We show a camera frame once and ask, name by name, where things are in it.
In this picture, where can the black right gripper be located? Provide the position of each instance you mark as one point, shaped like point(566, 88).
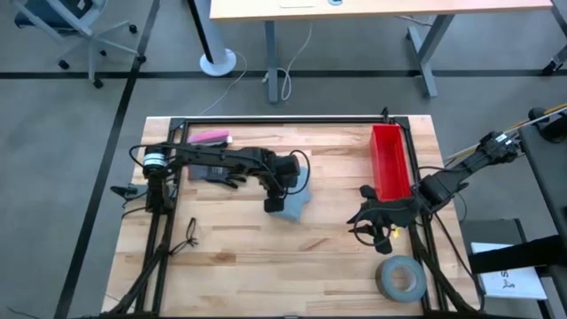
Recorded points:
point(394, 212)

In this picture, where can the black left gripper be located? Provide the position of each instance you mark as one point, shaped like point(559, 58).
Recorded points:
point(285, 170)

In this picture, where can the grey plastic tool case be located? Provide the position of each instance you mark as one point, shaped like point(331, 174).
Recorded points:
point(297, 208)

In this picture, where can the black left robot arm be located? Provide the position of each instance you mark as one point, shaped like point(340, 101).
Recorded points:
point(212, 157)

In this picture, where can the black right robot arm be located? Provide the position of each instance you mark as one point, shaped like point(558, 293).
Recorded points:
point(465, 168)

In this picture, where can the red plastic bin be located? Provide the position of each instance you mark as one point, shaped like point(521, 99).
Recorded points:
point(390, 164)

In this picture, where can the grey work glove black fingers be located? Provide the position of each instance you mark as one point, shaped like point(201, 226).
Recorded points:
point(201, 173)

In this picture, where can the pink flat box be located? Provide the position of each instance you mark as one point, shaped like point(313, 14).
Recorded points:
point(208, 136)

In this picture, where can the grey pillar with round base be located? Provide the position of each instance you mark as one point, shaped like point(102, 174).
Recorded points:
point(212, 35)

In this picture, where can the white paper sheet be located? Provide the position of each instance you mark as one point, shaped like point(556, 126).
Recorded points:
point(509, 279)

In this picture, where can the white flat device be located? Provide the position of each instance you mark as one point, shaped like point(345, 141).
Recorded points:
point(297, 2)

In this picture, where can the wooden desk top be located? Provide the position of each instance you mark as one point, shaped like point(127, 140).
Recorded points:
point(376, 9)

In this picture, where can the black equipment cart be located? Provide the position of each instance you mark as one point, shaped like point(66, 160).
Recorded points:
point(545, 177)

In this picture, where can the yellow white pole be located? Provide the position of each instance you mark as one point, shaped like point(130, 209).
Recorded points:
point(545, 116)

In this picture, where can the black round knob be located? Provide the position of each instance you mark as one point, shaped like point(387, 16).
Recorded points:
point(553, 128)

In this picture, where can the grey office chair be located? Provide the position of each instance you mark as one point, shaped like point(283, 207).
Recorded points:
point(88, 31)

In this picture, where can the grey desk leg black foot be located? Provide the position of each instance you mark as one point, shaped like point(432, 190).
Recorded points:
point(556, 64)

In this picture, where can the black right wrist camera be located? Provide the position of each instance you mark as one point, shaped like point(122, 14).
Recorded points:
point(383, 246)

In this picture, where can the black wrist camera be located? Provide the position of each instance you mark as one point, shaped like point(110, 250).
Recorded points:
point(274, 204)
point(383, 246)

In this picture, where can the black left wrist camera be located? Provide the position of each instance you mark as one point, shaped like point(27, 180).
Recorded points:
point(274, 204)

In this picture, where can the grey duct tape roll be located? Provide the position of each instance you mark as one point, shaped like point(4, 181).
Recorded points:
point(385, 283)

